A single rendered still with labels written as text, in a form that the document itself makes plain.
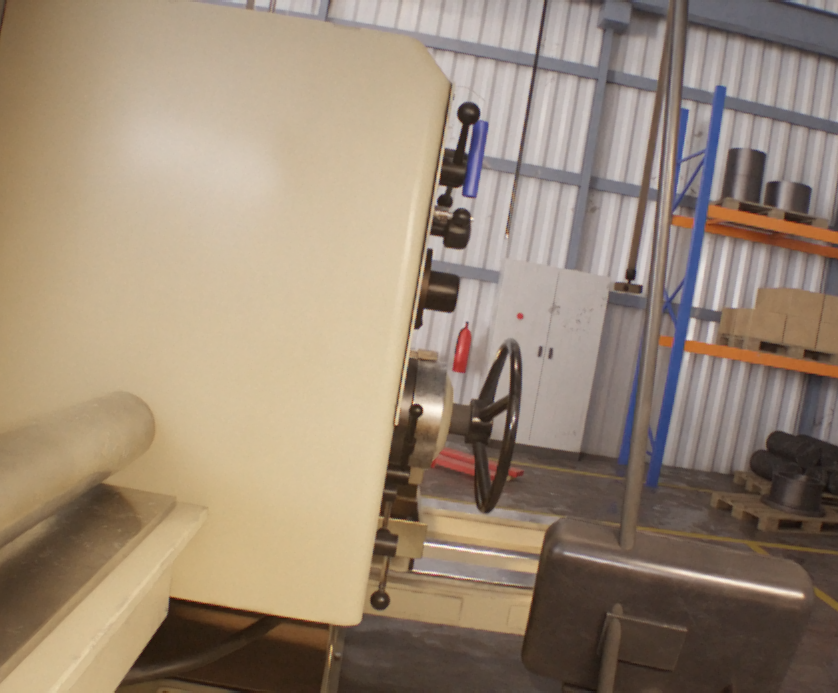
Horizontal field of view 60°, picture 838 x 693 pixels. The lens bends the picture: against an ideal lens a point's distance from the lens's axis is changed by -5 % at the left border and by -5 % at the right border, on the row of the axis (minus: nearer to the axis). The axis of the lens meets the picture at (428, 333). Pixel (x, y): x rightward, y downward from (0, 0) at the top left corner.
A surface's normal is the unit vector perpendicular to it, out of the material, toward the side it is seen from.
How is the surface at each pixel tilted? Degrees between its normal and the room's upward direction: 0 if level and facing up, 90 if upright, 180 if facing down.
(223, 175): 90
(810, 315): 90
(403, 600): 90
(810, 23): 90
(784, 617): 110
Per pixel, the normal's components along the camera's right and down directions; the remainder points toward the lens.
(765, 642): -0.25, 0.34
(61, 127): 0.04, 0.06
